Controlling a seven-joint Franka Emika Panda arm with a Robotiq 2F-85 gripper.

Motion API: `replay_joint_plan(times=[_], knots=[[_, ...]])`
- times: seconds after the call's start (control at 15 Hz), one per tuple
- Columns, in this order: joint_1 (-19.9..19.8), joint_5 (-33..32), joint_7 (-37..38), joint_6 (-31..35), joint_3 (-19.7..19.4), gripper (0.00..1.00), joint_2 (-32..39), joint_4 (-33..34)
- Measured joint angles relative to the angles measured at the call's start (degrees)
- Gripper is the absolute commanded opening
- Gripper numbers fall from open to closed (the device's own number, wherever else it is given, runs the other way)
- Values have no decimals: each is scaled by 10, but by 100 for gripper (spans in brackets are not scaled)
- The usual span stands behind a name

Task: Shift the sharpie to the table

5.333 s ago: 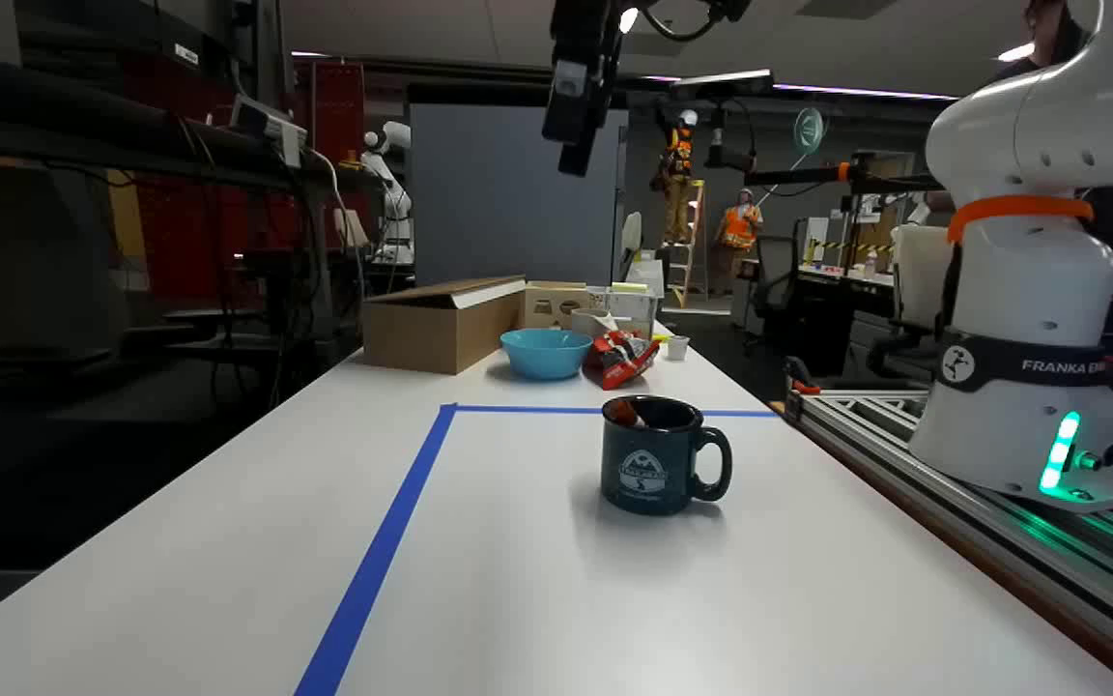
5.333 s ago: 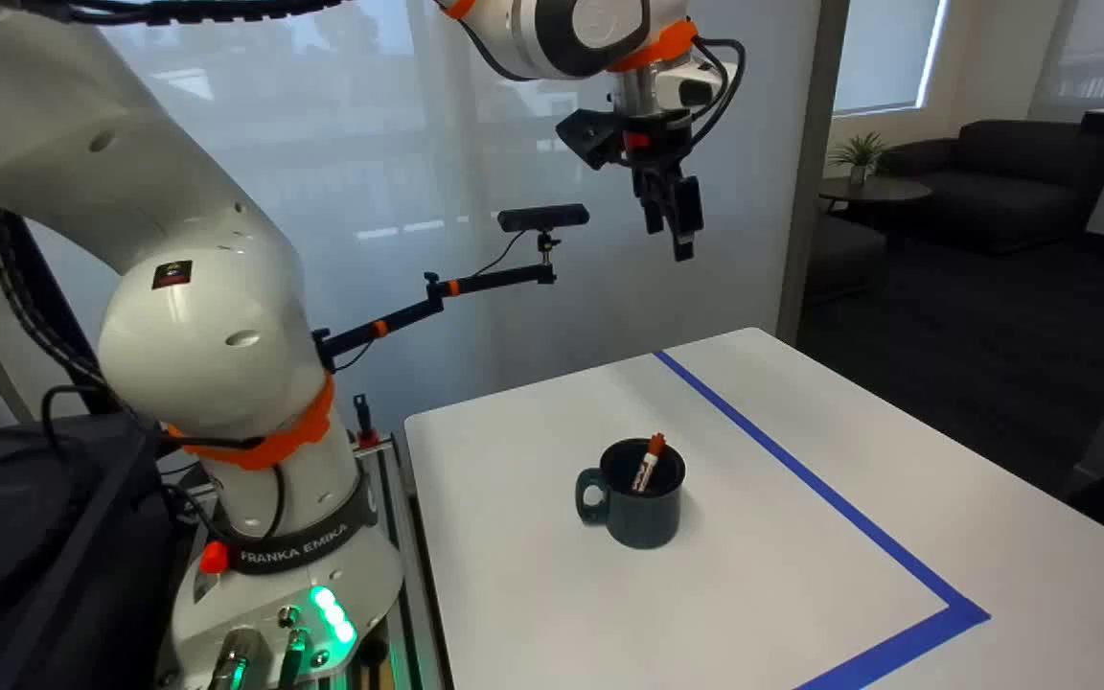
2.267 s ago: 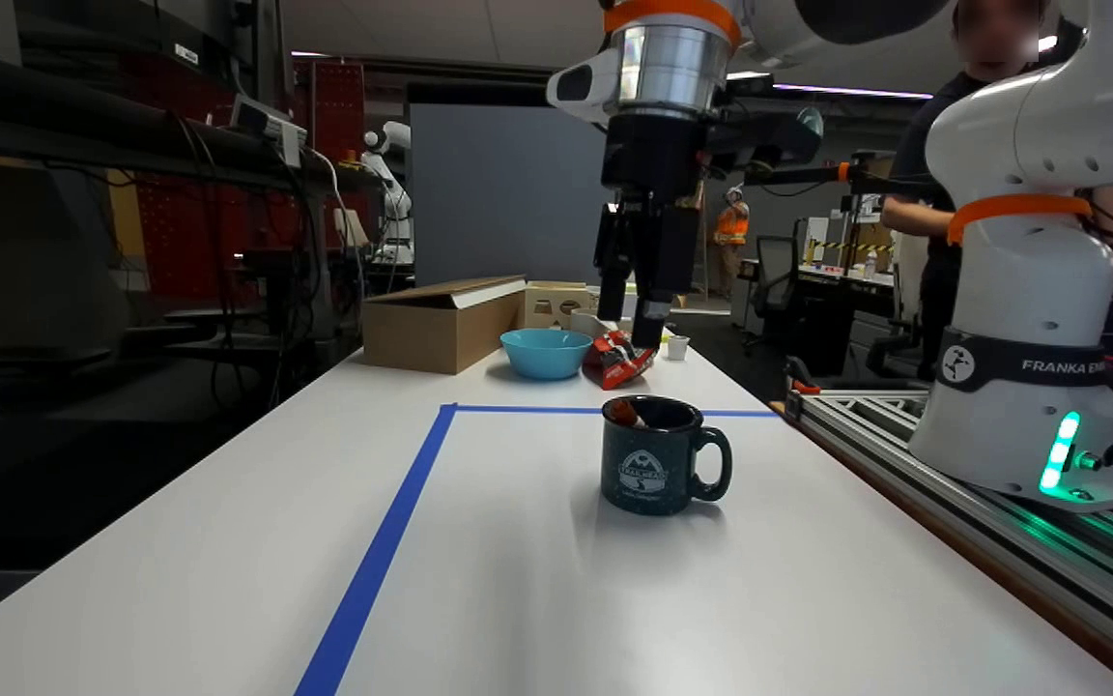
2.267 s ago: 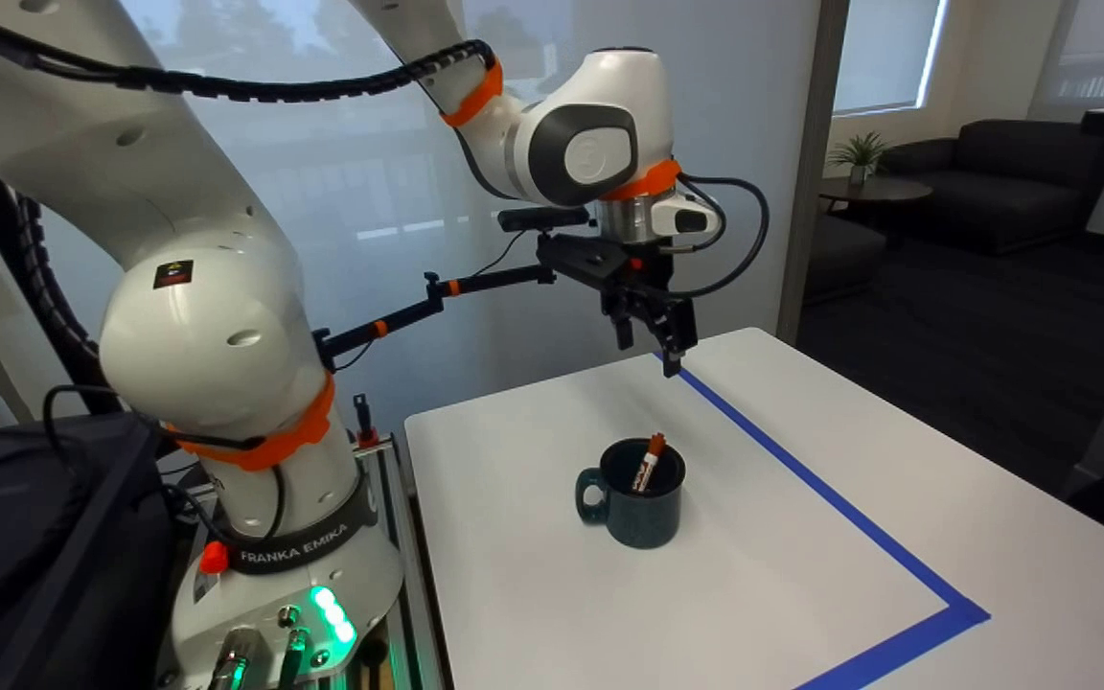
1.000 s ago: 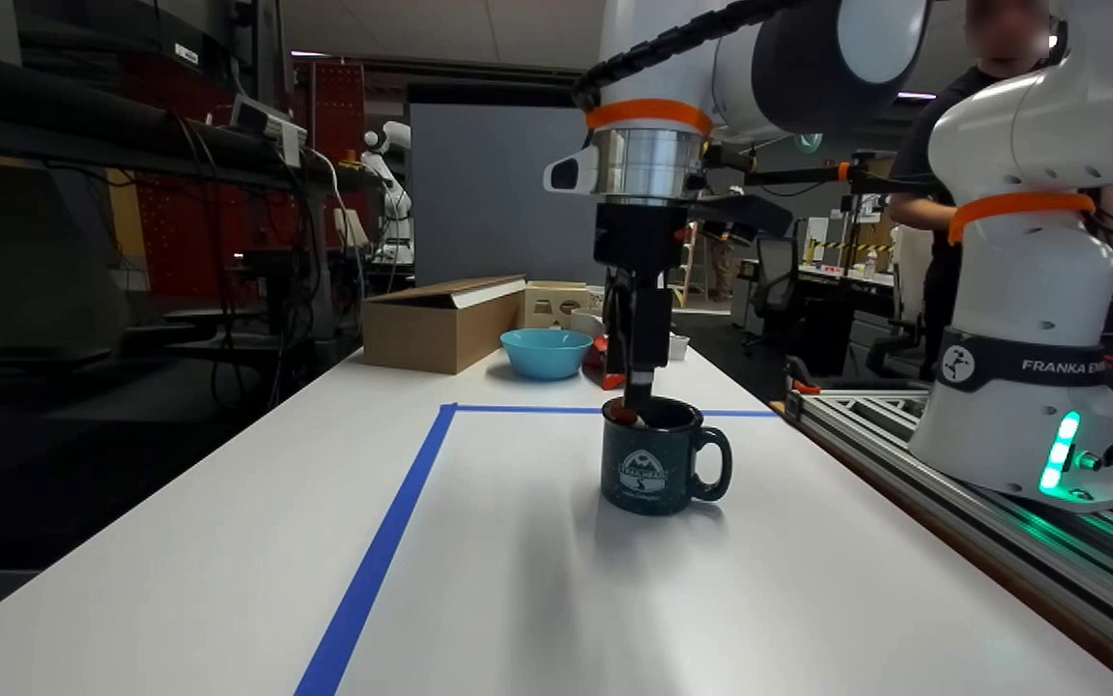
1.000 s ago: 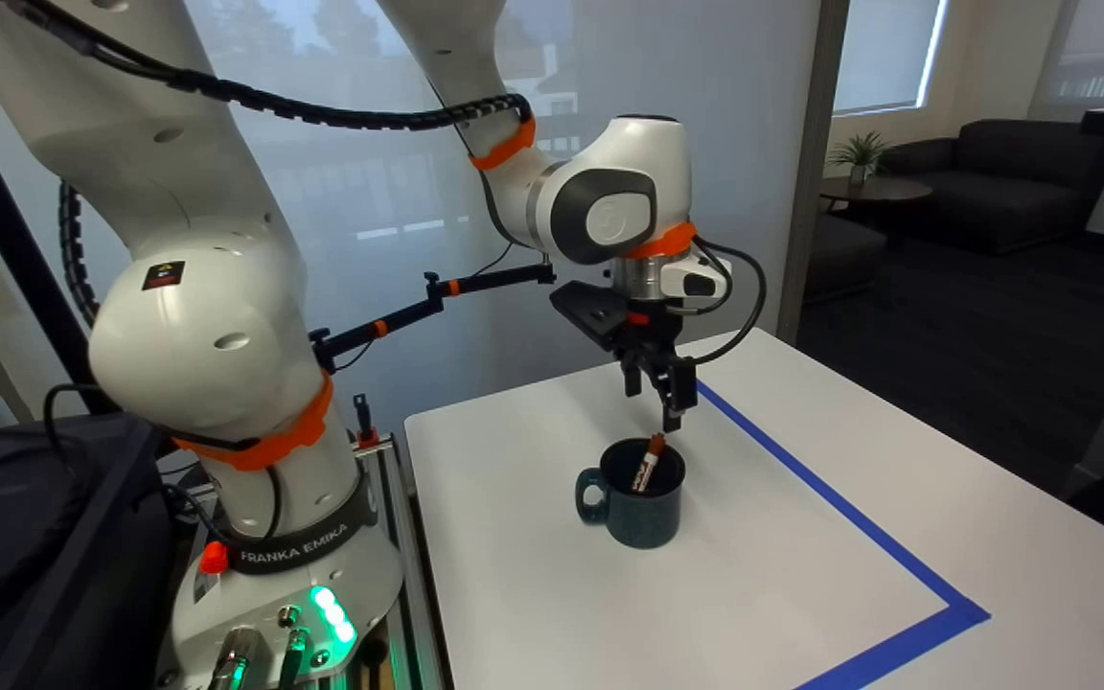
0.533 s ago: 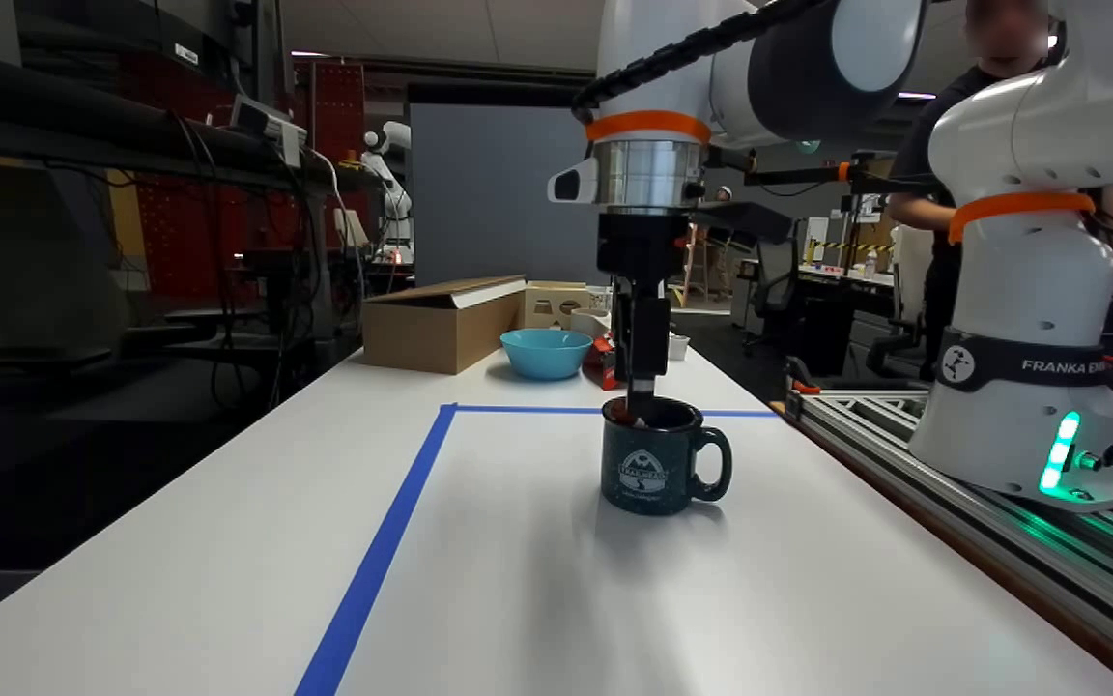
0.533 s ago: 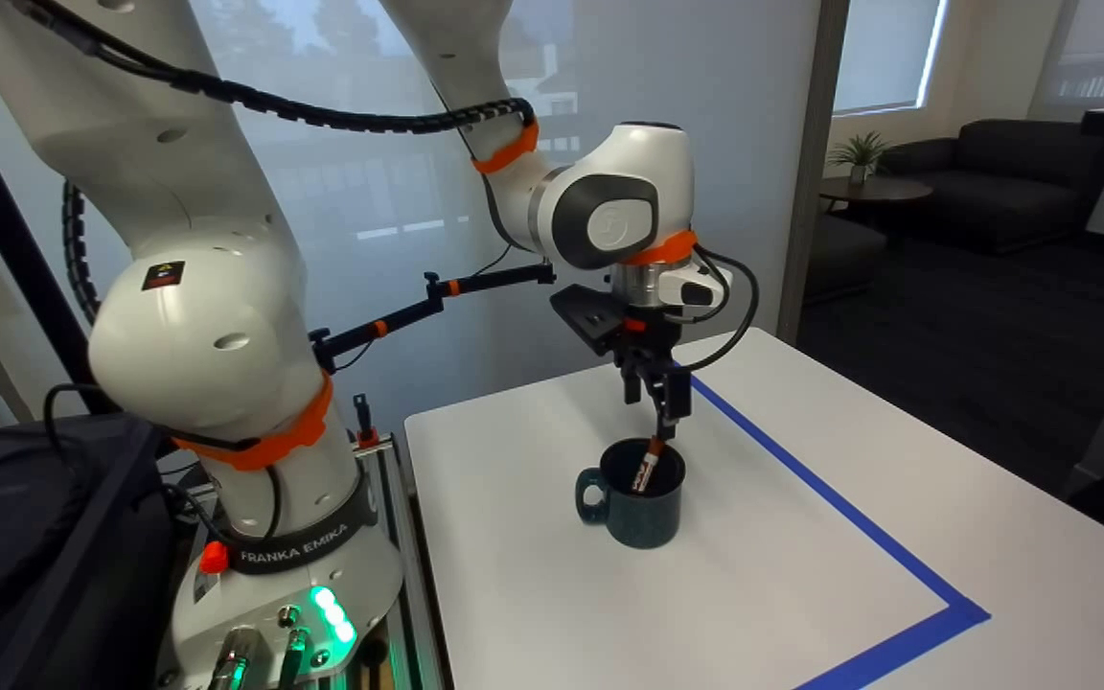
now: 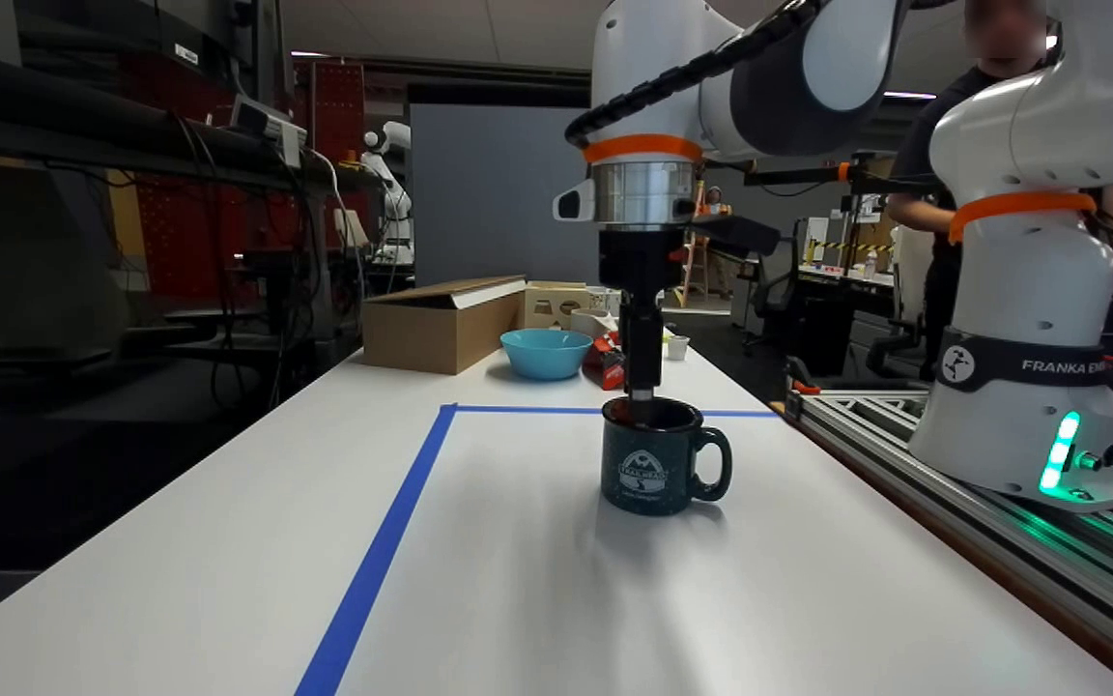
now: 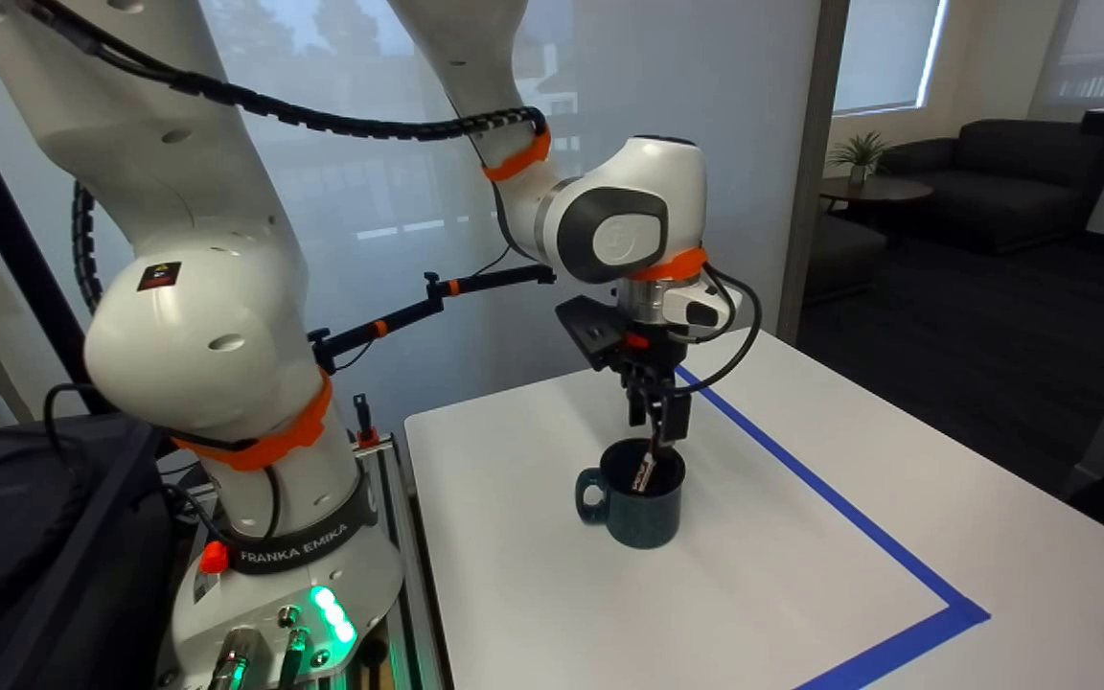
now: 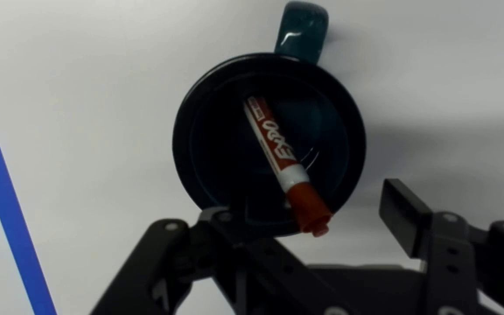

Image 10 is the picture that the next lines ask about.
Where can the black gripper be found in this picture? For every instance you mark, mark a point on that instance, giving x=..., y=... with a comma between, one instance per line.
x=645, y=360

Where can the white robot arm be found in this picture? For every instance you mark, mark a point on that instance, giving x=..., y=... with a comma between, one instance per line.
x=206, y=331

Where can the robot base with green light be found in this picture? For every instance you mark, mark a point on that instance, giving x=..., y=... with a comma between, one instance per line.
x=282, y=616

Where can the dark teal ceramic mug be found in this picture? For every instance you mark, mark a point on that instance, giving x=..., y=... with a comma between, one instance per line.
x=602, y=496

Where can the round dark side table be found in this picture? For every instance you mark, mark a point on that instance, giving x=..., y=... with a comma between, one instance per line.
x=871, y=189

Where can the potted green plant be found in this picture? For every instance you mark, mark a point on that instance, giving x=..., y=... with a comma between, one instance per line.
x=860, y=160

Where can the blue tape line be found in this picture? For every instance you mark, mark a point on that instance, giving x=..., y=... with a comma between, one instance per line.
x=794, y=584

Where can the dark sofa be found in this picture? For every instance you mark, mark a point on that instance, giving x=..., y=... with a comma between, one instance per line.
x=1002, y=185

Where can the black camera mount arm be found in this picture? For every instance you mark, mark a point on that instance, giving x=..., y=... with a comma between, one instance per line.
x=328, y=348

